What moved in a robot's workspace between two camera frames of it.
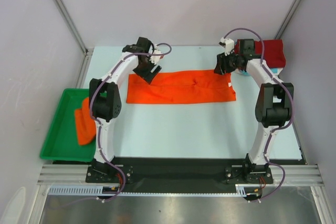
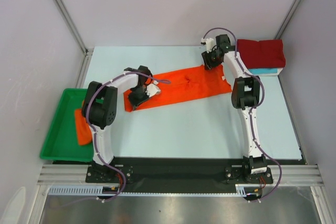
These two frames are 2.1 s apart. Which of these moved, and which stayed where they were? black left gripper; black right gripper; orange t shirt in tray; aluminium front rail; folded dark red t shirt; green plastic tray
Moved: black right gripper; black left gripper
Stayed: green plastic tray; orange t shirt in tray; folded dark red t shirt; aluminium front rail
